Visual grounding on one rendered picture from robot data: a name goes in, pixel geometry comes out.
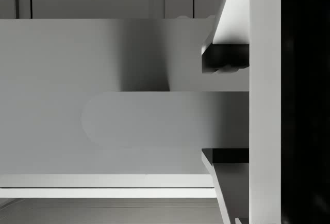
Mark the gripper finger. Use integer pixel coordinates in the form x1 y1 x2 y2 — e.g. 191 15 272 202
201 148 250 224
201 0 250 74

